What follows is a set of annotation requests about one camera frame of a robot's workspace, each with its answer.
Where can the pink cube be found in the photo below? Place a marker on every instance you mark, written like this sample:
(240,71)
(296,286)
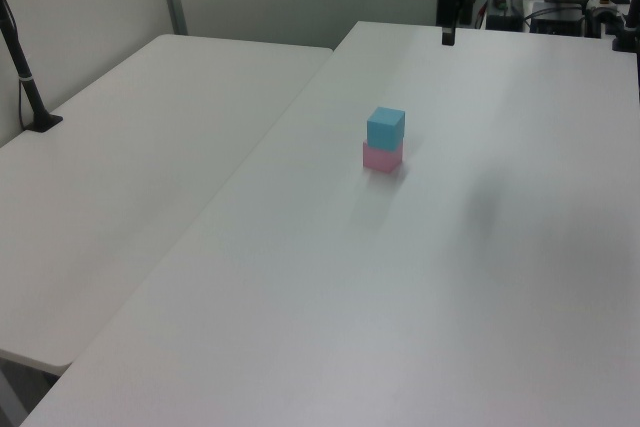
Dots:
(380,161)

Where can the black camera stand pole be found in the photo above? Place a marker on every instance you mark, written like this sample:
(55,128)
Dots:
(26,82)

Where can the black clamp mount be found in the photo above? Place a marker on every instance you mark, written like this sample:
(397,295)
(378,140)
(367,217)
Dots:
(627,29)

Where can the blue cube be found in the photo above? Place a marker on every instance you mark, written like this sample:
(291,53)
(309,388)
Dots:
(384,129)

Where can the black electronics box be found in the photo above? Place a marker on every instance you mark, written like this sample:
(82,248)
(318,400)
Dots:
(557,17)

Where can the small black box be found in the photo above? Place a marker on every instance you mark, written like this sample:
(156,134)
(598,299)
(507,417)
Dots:
(504,21)

